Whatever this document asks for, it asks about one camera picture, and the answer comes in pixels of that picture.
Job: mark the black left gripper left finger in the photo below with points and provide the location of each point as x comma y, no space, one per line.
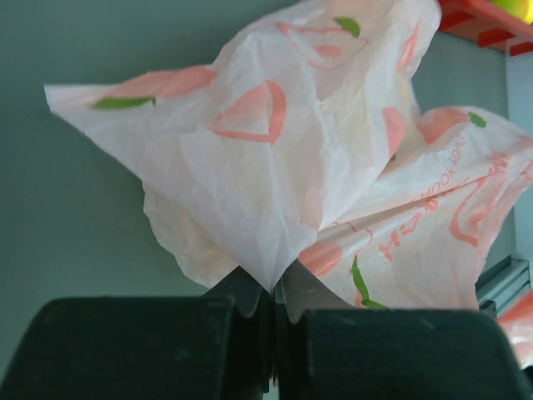
215,346

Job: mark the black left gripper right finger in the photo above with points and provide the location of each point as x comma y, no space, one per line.
328,349

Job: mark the pink plastic bag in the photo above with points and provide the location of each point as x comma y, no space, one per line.
303,142

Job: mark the red plastic crate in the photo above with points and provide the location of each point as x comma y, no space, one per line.
486,25

